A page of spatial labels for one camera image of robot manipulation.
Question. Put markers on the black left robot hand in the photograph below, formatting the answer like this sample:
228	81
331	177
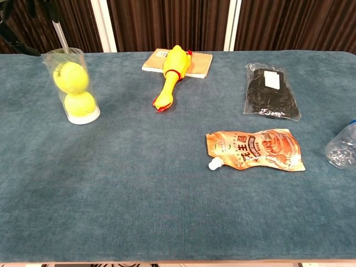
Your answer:
11	39

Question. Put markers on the yellow rubber chicken toy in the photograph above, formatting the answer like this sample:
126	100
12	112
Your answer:
173	66

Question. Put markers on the clear water bottle blue label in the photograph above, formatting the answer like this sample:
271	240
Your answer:
343	147

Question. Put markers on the clear plastic cup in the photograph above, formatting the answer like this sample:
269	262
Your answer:
83	118

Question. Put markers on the yellow tennis ball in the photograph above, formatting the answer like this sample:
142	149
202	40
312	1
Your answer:
80	104
71	78

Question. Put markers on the black item in plastic bag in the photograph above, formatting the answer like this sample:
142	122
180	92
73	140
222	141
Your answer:
267	97

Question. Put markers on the orange spouted sauce pouch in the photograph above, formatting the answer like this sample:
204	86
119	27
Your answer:
256	150

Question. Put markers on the blue table cloth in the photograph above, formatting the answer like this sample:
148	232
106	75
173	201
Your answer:
139	194

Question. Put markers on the white partition post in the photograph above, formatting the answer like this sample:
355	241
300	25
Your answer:
104	27
61	36
232	25

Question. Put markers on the brown spiral notebook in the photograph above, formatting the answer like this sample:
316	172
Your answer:
201	65

